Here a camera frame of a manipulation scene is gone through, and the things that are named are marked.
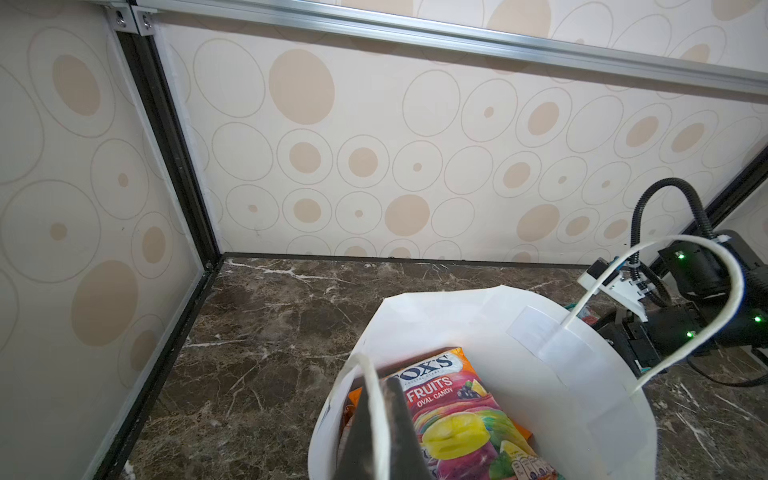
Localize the pink Fox's candy bag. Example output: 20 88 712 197
383 346 559 480

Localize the orange snack bag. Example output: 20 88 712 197
341 387 363 430

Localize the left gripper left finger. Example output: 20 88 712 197
333 387 375 480

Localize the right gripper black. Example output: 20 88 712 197
593 300 720 375

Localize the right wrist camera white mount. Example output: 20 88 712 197
577 257 648 323

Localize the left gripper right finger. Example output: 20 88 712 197
383 378 431 480

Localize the horizontal aluminium rail back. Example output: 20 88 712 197
105 1 767 96

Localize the black frame post left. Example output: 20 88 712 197
117 32 222 271

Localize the floral white paper bag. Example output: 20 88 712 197
307 233 746 480

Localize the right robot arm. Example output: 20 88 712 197
592 177 767 376

